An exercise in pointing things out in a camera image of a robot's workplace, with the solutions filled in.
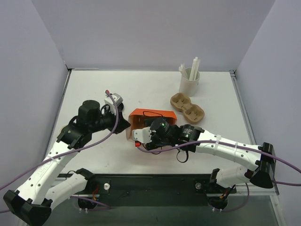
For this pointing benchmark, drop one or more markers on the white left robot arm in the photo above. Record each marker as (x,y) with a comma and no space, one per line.
(35,199)

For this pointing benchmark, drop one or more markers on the orange paper bag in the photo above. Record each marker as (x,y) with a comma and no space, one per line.
(141,118)

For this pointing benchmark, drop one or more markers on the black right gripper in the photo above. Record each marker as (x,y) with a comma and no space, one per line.
(149,143)

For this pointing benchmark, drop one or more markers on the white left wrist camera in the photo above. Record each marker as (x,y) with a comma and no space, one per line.
(113,100)

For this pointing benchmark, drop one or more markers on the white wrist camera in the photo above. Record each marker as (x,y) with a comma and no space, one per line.
(113,100)
(142,136)

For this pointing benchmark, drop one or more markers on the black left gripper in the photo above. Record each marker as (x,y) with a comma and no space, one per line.
(120,123)

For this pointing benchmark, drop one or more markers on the white wrapped straw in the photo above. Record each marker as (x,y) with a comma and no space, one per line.
(194,69)
(182,70)

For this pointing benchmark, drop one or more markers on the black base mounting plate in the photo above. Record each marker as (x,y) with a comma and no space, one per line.
(153,190)

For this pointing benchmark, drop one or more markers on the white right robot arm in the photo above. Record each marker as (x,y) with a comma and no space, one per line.
(256,162)

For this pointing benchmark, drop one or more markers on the aluminium frame rail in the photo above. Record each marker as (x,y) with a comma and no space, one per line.
(244,106)

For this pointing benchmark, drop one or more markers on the white straw holder cup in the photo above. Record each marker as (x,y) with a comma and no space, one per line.
(189,87)

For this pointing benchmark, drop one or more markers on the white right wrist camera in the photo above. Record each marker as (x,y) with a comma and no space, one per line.
(142,136)

